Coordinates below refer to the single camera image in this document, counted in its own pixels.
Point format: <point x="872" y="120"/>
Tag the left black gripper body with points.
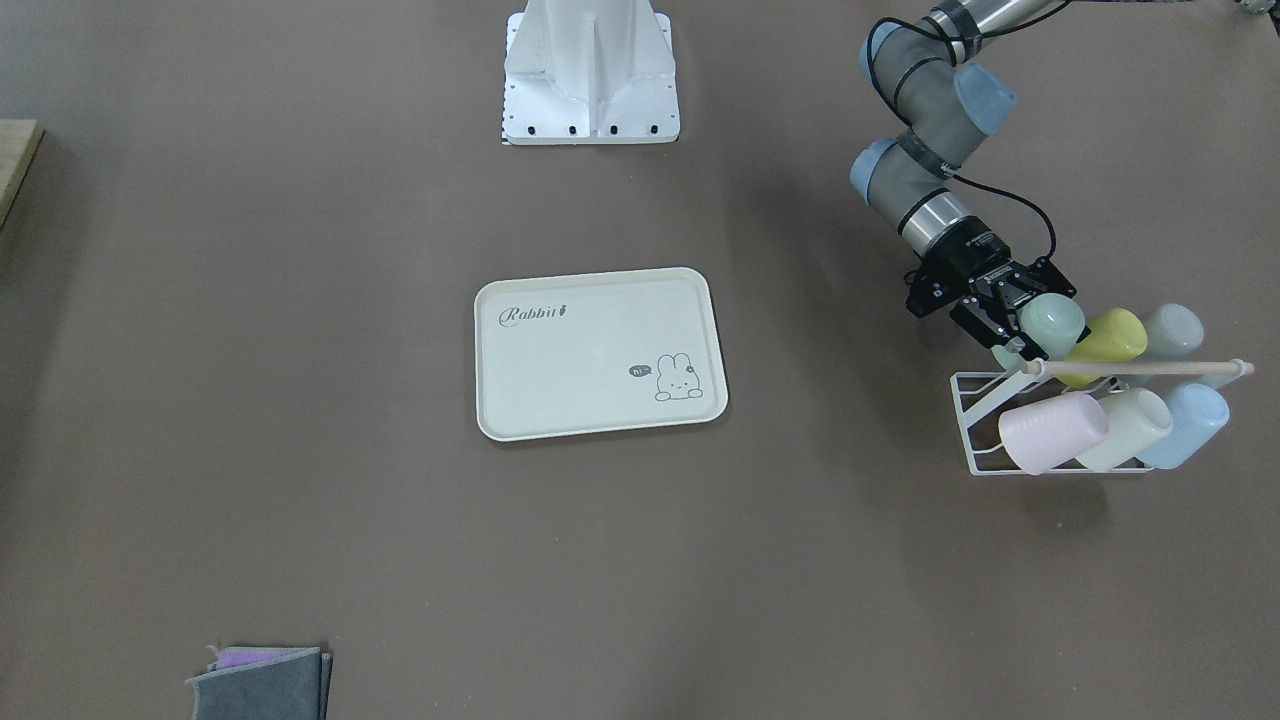
<point x="968" y="257"/>

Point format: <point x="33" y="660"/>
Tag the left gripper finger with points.
<point x="1028" y="281"/>
<point x="993" y="325"/>

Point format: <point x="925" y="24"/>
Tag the green plastic cup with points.
<point x="1055" y="322"/>

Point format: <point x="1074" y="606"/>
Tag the cream rabbit tray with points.
<point x="591" y="353"/>

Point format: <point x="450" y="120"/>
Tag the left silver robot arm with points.
<point x="926" y="72"/>

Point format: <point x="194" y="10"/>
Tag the yellow plastic cup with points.
<point x="1115" y="336"/>

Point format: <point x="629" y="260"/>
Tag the pink plastic cup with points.
<point x="1041" y="436"/>

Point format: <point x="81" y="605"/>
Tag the grey-blue plastic cup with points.
<point x="1173" y="333"/>

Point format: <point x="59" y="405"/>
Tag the cream white plastic cup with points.
<point x="1138" y="419"/>

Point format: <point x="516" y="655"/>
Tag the light blue plastic cup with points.
<point x="1198" y="413"/>

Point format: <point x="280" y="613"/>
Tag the grey folded cloth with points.
<point x="295" y="686"/>

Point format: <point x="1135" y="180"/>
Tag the purple folded cloth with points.
<point x="241" y="656"/>

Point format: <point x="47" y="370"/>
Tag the bamboo cutting board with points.
<point x="20" y="139"/>

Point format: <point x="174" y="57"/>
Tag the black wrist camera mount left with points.
<point x="929" y="292"/>

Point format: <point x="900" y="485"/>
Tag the white wire cup rack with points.
<point x="979" y="398"/>

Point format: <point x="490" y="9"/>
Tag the white pedestal column base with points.
<point x="589" y="73"/>

